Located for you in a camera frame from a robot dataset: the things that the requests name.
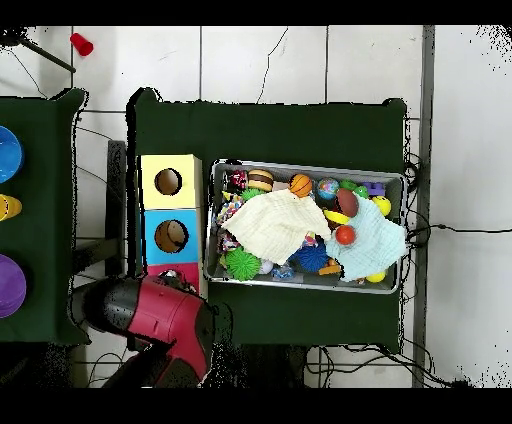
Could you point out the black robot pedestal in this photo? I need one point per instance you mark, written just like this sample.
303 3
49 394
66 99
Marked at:
260 368

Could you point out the yellow smiley ball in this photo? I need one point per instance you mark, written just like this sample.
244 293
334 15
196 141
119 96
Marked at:
382 205

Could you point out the cream waffle cloth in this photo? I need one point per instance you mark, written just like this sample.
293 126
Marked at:
272 224

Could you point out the black furniture frame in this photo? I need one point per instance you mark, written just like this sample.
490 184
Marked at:
116 200

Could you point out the blue bowl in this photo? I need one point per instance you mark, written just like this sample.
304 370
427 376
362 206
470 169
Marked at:
10 154

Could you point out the purple bowl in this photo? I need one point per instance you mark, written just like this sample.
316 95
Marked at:
11 286

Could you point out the dark green side tablecloth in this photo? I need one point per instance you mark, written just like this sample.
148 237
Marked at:
44 232

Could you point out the globe print ball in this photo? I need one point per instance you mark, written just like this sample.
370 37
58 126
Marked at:
328 188

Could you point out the red plastic cup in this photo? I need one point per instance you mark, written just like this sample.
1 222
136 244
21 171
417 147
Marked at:
82 44

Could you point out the toy hamburger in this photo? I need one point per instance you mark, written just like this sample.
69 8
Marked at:
260 180

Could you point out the yellow plastic cup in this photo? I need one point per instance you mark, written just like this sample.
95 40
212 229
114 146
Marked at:
10 207

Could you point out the colourful patterned wrapper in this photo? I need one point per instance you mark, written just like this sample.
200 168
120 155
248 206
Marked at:
230 208

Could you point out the plain orange-red ball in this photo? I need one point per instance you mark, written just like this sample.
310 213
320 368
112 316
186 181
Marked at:
345 235

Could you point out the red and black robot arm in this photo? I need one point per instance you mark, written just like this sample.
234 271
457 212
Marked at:
160 316

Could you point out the orange toy basketball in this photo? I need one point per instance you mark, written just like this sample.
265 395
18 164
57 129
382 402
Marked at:
300 185

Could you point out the mint green waffle cloth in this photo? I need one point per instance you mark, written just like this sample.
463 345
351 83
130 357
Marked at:
372 244

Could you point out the metal mesh bin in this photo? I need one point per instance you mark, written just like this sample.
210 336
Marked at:
288 172

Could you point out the brown toy football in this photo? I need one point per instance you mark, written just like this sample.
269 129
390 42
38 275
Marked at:
347 202

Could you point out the black tripod leg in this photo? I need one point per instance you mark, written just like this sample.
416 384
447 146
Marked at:
48 56

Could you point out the green spiky ball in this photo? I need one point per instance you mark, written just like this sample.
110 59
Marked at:
242 264

